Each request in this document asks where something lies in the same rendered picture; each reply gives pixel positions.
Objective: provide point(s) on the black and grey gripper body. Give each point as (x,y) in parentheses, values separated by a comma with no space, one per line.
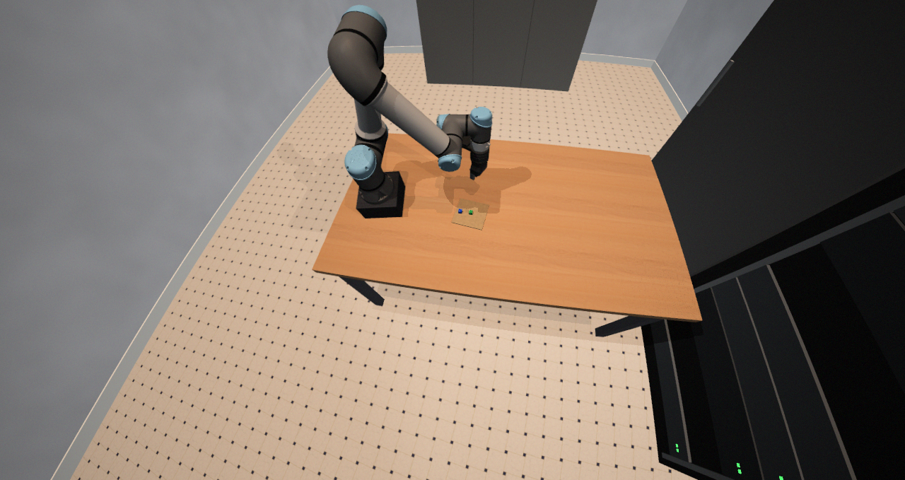
(479,155)

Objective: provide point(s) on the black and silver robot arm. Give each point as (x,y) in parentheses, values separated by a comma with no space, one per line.
(356,58)

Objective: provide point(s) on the tan mat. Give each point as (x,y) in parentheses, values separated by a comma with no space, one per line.
(476,220)

